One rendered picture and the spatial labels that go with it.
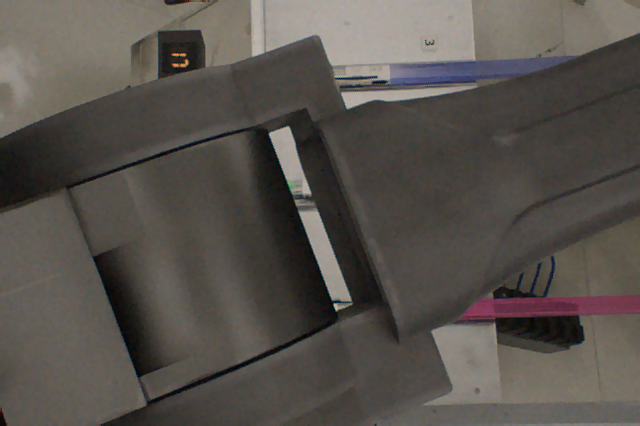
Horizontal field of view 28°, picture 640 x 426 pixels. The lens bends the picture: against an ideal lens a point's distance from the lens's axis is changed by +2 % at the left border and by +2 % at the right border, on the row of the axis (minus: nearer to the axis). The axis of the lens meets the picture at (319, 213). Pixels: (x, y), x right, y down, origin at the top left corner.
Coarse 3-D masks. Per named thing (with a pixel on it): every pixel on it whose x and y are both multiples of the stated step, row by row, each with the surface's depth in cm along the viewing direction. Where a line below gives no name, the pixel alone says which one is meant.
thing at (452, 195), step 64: (256, 64) 32; (320, 64) 33; (576, 64) 33; (64, 128) 30; (128, 128) 30; (192, 128) 31; (256, 128) 33; (320, 128) 32; (384, 128) 32; (448, 128) 32; (512, 128) 33; (576, 128) 33; (0, 192) 31; (320, 192) 36; (384, 192) 32; (448, 192) 32; (512, 192) 32; (576, 192) 33; (384, 256) 32; (448, 256) 32; (512, 256) 32; (384, 320) 32; (448, 320) 32; (192, 384) 31; (256, 384) 30; (320, 384) 31; (384, 384) 32; (448, 384) 33
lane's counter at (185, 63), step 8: (168, 48) 115; (176, 48) 115; (184, 48) 115; (192, 48) 115; (168, 56) 115; (176, 56) 115; (184, 56) 115; (192, 56) 115; (168, 64) 115; (176, 64) 115; (184, 64) 114; (192, 64) 114; (168, 72) 114; (176, 72) 114
